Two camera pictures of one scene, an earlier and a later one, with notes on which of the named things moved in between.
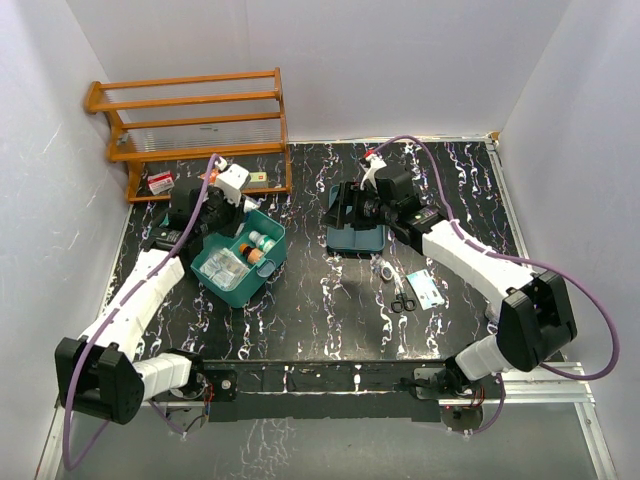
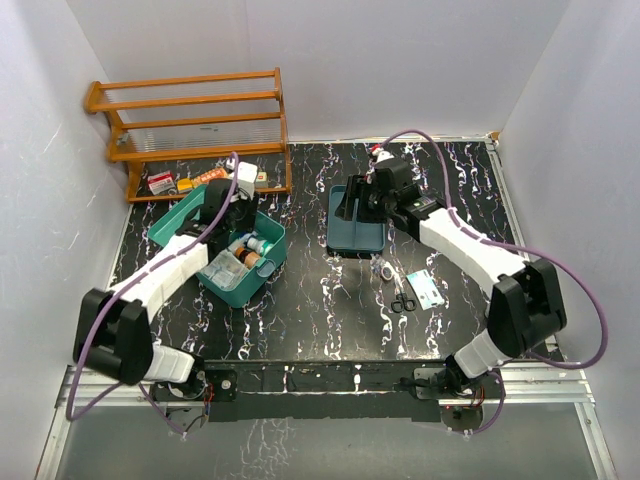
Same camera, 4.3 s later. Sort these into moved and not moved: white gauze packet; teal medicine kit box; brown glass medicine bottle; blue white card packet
Moved: brown glass medicine bottle
Not moved: teal medicine kit box; white gauze packet; blue white card packet
